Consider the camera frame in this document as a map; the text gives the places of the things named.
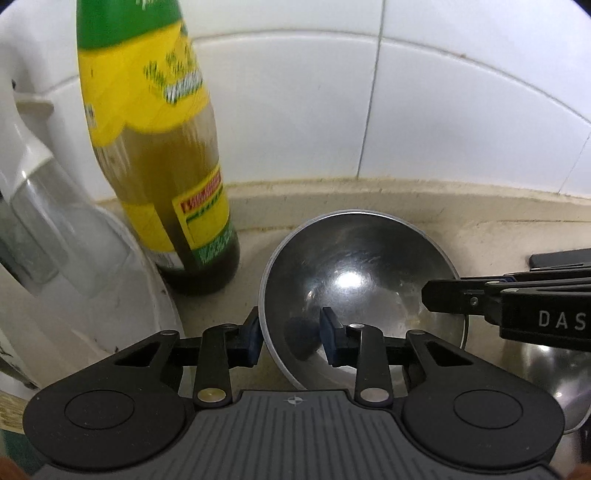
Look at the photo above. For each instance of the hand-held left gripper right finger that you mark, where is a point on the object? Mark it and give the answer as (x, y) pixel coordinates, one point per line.
(328, 333)

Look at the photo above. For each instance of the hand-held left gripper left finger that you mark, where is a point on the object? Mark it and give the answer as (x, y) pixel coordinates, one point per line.
(253, 338)

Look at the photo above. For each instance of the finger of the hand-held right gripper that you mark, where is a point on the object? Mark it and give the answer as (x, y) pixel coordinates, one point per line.
(561, 259)
(457, 297)

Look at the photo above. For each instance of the stainless steel bowl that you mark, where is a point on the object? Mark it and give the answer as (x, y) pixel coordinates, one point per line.
(556, 385)
(369, 249)

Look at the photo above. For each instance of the white rotating condiment rack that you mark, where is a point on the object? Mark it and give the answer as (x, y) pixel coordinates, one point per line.
(69, 332)

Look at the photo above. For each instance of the green-yellow label oil bottle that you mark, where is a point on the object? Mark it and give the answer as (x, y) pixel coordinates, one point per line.
(152, 152)

